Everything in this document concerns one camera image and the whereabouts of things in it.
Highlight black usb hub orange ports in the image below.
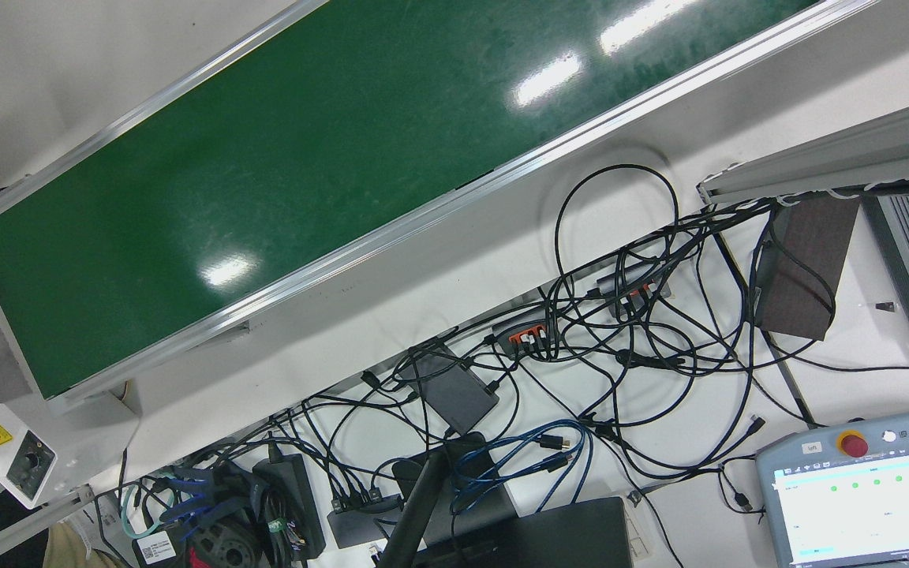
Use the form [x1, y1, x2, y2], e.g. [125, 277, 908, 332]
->
[491, 304, 559, 357]

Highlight black flat rectangular box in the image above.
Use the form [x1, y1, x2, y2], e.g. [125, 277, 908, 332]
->
[406, 343, 501, 436]

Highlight black multiport hub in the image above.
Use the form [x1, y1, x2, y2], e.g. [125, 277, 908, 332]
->
[327, 489, 406, 551]

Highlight black computer monitor with stand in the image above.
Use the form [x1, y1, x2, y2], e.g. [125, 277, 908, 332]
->
[376, 432, 635, 568]

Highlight black power adapter brick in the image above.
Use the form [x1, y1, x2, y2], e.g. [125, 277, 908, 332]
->
[252, 454, 327, 561]

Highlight white keyboard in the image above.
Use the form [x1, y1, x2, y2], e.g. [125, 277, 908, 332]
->
[619, 491, 654, 562]

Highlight dark brown box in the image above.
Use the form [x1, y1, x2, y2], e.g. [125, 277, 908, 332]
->
[753, 196, 862, 342]

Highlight white label tag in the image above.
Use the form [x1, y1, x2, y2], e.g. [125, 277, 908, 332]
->
[133, 530, 179, 566]

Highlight white conveyor control box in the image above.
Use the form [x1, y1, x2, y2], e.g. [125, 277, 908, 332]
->
[0, 392, 141, 510]

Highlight grey teach pendant left label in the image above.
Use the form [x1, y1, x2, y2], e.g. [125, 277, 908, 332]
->
[754, 409, 909, 568]

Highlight blue cable coil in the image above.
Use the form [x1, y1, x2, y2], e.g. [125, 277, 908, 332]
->
[449, 418, 595, 518]

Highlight green conveyor belt aluminium frame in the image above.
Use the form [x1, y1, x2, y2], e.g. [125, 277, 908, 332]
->
[0, 0, 881, 417]

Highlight black looped cable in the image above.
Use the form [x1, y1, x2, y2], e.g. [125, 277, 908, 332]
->
[554, 163, 680, 316]

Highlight black round device with cables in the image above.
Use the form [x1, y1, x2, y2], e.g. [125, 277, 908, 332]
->
[131, 461, 270, 568]

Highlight teal cable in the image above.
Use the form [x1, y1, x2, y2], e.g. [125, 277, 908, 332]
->
[119, 481, 163, 541]

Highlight aluminium profile post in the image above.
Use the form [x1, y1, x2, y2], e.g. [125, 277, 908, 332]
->
[697, 88, 909, 207]

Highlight grey aluminium frame bar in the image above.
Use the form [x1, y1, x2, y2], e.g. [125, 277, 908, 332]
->
[0, 485, 98, 568]

